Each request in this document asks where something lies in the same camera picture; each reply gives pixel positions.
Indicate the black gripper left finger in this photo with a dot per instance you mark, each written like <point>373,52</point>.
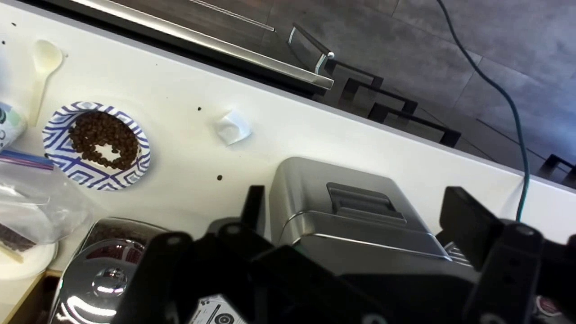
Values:
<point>156,276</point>

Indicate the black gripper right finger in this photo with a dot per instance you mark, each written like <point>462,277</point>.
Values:
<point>505,270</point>

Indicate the small white pod container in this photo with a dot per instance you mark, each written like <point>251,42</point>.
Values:
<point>235,126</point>

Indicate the glass coffee bean jar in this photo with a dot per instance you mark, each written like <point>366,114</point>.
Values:
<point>102,281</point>

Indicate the clear zip bag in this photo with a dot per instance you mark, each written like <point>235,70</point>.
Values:
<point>42,198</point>

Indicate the coffee grounds pile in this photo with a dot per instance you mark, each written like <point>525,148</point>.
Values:
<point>105,137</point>

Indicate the small blue patterned plate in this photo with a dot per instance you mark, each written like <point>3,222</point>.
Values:
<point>60,162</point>

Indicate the patterned paper cup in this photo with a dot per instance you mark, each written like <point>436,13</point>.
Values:
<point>10,126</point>

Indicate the white plastic spoon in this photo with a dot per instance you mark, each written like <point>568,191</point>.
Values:
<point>48,56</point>

